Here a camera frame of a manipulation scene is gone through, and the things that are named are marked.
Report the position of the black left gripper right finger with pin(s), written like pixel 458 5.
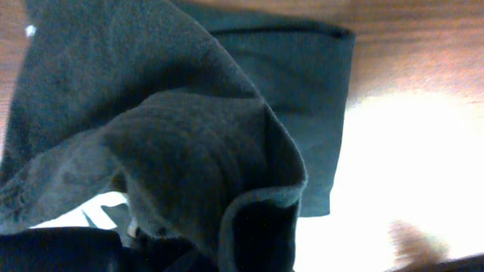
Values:
pixel 435 263

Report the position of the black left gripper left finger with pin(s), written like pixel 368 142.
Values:
pixel 65 249

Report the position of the dark green t-shirt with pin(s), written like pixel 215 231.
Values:
pixel 198 135

